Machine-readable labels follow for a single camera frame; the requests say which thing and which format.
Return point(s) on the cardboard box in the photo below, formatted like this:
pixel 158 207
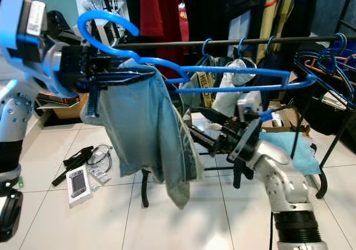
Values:
pixel 72 114

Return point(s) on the small white box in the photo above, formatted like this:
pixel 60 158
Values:
pixel 334 100

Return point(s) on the pale grey-blue garment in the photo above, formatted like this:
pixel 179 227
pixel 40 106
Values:
pixel 233 78

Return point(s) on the tan garment red stripes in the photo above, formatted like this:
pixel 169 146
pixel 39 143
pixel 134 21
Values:
pixel 275 16

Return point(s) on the black hanging shirt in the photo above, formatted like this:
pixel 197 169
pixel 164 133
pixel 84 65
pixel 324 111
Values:
pixel 222 11

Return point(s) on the blue plastic hanger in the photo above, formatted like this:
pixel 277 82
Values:
pixel 242 38
pixel 207 39
pixel 340 35
pixel 105 14
pixel 271 37
pixel 314 58

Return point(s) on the blue denim garment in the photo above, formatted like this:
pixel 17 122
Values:
pixel 144 133

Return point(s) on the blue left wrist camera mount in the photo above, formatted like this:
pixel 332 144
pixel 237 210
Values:
pixel 14 39

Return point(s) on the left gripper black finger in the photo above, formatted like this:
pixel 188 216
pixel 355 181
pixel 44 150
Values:
pixel 122 81
pixel 128 70

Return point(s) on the copper orange hanger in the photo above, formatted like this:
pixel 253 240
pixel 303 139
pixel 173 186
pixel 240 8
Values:
pixel 320 65

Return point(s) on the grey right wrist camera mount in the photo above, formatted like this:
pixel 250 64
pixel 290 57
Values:
pixel 247 108

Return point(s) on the robot black left foot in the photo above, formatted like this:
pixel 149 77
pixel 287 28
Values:
pixel 10 216

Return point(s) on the robot silver left arm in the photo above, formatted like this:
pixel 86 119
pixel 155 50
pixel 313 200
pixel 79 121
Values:
pixel 14 122

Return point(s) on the black metal clothes rack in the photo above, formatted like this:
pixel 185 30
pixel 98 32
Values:
pixel 283 40

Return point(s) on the red shirt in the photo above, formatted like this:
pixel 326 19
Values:
pixel 158 5

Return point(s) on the white handheld console box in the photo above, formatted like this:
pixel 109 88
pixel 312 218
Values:
pixel 79 186

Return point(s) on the black garment white print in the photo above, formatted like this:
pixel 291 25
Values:
pixel 278 58

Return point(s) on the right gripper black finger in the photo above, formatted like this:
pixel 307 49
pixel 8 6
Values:
pixel 200 136
pixel 207 116

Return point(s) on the robot silver right arm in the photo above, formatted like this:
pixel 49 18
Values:
pixel 283 189

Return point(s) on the teal cloth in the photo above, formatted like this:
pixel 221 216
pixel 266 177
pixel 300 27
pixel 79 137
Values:
pixel 295 153

